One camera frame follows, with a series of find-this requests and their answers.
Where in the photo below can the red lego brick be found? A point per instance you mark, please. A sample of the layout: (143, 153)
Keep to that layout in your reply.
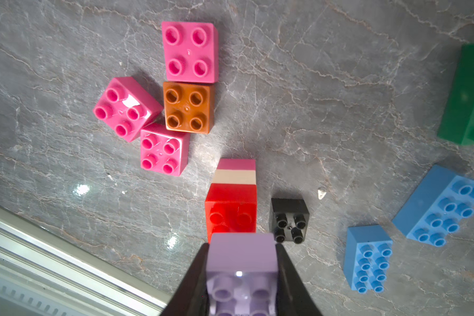
(231, 208)

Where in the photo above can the blue lego brick lower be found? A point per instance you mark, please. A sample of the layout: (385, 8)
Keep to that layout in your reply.
(367, 258)

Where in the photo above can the cream lego brick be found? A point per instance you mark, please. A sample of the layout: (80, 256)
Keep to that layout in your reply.
(227, 176)

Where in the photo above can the pink lego brick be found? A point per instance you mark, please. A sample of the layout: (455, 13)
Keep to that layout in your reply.
(237, 164)
(191, 52)
(162, 150)
(126, 107)

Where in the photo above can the green lego brick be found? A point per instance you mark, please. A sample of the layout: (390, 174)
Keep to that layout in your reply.
(457, 123)

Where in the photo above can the pink lego brick bottom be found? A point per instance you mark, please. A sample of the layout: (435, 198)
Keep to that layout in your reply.
(162, 150)

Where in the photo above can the pink lego brick top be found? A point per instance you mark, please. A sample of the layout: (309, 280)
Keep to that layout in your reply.
(191, 52)

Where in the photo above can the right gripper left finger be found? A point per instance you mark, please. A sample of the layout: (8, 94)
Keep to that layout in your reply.
(191, 297)

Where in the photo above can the blue lego brick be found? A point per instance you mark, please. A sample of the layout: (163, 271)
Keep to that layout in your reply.
(367, 258)
(434, 210)

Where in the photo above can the black lego brick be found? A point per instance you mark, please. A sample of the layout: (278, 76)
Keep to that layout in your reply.
(288, 220)

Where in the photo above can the orange lego brick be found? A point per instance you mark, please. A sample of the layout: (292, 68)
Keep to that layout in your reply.
(189, 107)

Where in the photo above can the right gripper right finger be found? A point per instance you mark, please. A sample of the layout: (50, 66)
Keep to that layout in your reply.
(292, 296)

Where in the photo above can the blue lego brick upper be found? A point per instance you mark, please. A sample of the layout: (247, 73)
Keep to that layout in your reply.
(434, 210)

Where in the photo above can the lilac lego brick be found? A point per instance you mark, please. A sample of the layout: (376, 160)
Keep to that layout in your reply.
(242, 274)

